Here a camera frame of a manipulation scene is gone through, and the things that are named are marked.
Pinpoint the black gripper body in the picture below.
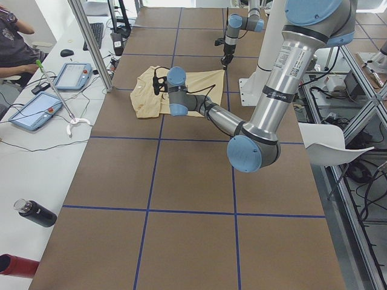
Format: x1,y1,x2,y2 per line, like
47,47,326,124
152,75,167,94
221,53,233,70

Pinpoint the beige long-sleeve graphic shirt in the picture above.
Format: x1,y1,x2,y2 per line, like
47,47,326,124
130,66,224,118

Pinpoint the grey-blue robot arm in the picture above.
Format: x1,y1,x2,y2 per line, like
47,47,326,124
153,1,357,172
214,1,267,71

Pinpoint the black box with label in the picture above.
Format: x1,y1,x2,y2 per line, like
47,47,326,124
110,32,125,56

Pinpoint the black keyboard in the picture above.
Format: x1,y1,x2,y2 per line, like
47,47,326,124
90,22,104,49

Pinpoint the far blue teach pendant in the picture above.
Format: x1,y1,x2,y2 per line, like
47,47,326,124
54,62,93,91

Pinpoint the blue teach pendant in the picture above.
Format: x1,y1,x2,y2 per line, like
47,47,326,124
54,62,93,91
8,92,63,131

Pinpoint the black computer mouse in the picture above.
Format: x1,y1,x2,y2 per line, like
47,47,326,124
60,49,74,57

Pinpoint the near blue teach pendant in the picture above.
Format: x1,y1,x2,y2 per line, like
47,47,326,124
8,92,63,131

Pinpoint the seated person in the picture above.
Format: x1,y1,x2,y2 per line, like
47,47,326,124
1,6,47,87

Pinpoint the black water bottle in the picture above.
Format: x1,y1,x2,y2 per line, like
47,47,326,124
13,199,57,227

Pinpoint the red cylinder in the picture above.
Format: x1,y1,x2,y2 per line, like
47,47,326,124
1,254,39,279

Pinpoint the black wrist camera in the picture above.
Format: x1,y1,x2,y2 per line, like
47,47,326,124
214,38,224,47

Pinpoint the aluminium frame post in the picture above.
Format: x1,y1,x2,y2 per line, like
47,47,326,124
68,0,113,92

